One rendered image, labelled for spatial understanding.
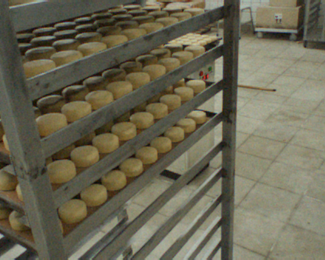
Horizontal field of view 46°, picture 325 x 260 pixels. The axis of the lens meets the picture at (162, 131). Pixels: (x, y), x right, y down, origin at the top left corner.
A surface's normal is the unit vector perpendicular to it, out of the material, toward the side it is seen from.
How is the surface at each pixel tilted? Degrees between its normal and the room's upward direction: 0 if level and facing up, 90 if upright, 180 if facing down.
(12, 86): 90
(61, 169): 0
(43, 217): 90
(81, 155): 0
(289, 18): 89
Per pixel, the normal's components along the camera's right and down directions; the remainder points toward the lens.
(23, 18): 0.82, 0.22
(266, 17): -0.53, 0.40
